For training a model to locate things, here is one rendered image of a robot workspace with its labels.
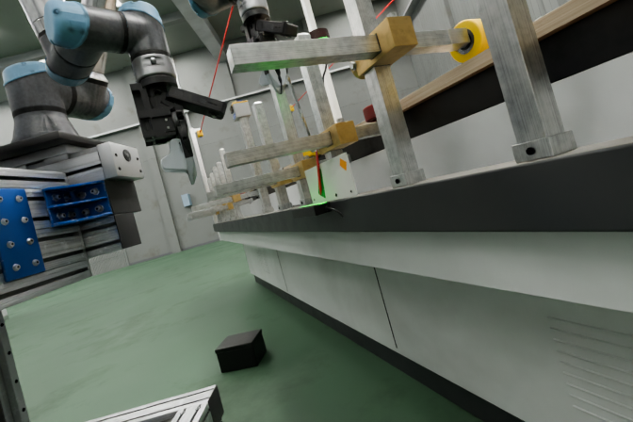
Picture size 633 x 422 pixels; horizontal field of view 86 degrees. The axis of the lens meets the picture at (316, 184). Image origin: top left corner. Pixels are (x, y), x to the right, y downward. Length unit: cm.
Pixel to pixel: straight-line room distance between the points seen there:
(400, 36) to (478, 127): 28
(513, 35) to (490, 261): 31
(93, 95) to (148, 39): 52
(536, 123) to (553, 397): 64
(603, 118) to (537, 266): 26
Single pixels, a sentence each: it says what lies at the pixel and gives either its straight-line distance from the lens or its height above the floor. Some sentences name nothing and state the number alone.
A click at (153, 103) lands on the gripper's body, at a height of 98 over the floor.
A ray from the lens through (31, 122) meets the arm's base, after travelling 112.
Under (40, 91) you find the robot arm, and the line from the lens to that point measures 116.
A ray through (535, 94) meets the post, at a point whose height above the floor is 77.
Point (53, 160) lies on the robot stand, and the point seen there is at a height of 99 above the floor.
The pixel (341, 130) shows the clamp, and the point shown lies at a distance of 78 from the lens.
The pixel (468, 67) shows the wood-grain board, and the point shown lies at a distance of 76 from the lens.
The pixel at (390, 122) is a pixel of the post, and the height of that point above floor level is 81.
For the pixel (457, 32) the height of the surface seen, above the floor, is 95.
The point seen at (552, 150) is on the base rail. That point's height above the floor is 71.
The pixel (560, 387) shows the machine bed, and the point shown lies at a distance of 92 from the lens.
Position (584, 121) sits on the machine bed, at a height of 72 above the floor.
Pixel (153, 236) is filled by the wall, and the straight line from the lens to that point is 1339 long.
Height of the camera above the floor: 73
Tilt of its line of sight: 1 degrees up
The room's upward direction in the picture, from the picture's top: 16 degrees counter-clockwise
